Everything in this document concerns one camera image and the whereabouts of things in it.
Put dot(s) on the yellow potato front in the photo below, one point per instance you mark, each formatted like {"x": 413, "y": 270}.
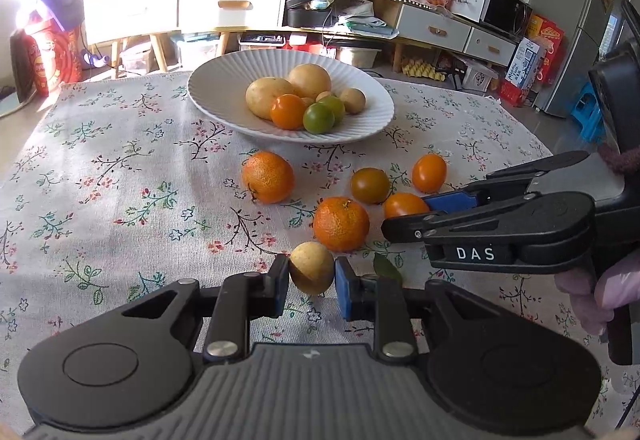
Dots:
{"x": 265, "y": 95}

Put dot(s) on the green leaf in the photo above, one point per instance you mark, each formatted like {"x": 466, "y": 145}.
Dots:
{"x": 387, "y": 268}

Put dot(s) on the brownish green cherry tomato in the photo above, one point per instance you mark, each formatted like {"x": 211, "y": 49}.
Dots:
{"x": 370, "y": 185}

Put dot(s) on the clear bin with blue lid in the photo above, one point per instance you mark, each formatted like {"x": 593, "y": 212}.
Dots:
{"x": 199, "y": 52}

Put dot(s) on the red patterned drum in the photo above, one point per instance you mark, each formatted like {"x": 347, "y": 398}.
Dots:
{"x": 55, "y": 60}

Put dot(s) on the low stand with grey drawers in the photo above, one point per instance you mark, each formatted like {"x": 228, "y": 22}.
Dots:
{"x": 432, "y": 27}

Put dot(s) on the clear bin with black lid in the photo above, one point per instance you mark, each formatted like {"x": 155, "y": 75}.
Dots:
{"x": 262, "y": 39}

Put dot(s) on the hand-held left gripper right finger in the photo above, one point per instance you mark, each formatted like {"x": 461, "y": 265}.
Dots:
{"x": 344, "y": 290}

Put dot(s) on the black microwave oven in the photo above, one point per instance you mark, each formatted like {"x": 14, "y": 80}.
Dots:
{"x": 505, "y": 12}

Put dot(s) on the red storage box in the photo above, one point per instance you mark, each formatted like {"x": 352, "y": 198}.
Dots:
{"x": 312, "y": 45}

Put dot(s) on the tan longan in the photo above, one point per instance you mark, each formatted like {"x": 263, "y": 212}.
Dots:
{"x": 324, "y": 95}
{"x": 307, "y": 101}
{"x": 352, "y": 100}
{"x": 311, "y": 268}

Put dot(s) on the silver refrigerator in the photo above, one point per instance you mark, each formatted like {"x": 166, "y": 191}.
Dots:
{"x": 565, "y": 35}

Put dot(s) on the yellow egg tray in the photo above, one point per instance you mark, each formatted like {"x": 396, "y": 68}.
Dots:
{"x": 422, "y": 70}

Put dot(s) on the small red box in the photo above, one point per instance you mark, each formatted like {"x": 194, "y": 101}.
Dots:
{"x": 511, "y": 92}

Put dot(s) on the yellow potato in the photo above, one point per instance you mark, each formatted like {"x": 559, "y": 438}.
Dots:
{"x": 265, "y": 95}
{"x": 310, "y": 80}

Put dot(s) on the wooden cabinet with white drawers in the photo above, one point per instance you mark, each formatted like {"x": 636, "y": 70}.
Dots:
{"x": 240, "y": 2}

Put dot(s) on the purple plush toy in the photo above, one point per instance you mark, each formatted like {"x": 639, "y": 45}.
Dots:
{"x": 60, "y": 0}

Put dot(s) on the clear storage bin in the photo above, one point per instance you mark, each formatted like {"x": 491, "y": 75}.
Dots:
{"x": 136, "y": 59}

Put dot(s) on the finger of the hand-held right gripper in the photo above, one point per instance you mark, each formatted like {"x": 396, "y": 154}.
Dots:
{"x": 402, "y": 229}
{"x": 447, "y": 201}

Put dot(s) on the orange cherry tomato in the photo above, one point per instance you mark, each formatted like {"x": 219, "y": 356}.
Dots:
{"x": 287, "y": 112}
{"x": 429, "y": 172}
{"x": 402, "y": 205}

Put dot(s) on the white patterned floor box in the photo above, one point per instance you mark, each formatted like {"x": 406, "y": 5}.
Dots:
{"x": 480, "y": 77}

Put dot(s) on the stack of folded papers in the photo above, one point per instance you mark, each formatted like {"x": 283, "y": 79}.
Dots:
{"x": 365, "y": 22}

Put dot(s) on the yellow potato back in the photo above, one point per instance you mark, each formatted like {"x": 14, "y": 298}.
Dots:
{"x": 310, "y": 80}

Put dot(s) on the white ribbed plate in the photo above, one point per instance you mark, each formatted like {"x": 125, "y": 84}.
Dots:
{"x": 220, "y": 90}

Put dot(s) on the blue and white carton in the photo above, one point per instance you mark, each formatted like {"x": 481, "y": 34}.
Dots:
{"x": 522, "y": 65}

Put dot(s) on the black case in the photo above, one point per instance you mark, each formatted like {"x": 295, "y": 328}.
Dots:
{"x": 305, "y": 17}

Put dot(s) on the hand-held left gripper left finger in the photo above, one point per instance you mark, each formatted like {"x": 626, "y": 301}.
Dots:
{"x": 280, "y": 285}

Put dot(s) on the blue plastic stool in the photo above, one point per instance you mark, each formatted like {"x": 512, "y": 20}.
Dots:
{"x": 587, "y": 112}

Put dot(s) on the person's right hand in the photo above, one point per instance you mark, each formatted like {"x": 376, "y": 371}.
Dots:
{"x": 590, "y": 300}

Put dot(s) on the floral tablecloth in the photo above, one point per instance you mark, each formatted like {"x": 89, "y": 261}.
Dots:
{"x": 125, "y": 200}

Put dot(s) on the orange mandarin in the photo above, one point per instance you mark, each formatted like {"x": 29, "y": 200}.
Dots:
{"x": 267, "y": 177}
{"x": 341, "y": 225}

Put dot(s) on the person's right forearm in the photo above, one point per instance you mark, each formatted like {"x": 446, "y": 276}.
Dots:
{"x": 612, "y": 160}

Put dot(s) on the white storage bin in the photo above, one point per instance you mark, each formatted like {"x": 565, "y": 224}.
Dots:
{"x": 360, "y": 57}

